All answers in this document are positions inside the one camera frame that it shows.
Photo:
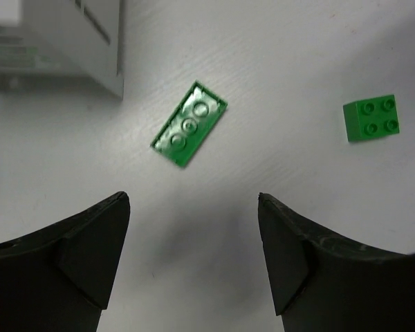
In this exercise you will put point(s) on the white slotted container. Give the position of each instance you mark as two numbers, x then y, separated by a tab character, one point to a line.
79	39

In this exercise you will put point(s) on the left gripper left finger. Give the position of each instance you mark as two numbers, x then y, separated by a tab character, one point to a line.
60	278

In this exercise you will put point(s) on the green square lego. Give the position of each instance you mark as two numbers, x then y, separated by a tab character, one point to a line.
371	118

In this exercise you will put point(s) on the green long lego brick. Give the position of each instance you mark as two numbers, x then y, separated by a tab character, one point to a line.
189	124

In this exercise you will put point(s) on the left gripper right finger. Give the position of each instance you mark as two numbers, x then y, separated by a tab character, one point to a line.
323	281

